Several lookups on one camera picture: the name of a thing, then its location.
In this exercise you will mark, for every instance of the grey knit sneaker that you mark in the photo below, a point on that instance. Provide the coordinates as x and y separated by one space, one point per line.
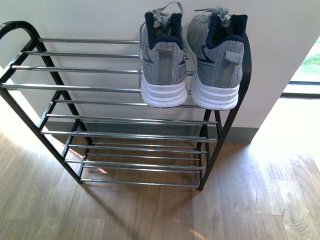
215 41
162 59

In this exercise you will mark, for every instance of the black metal shoe rack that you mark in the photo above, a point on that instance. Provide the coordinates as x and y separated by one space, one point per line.
99 137

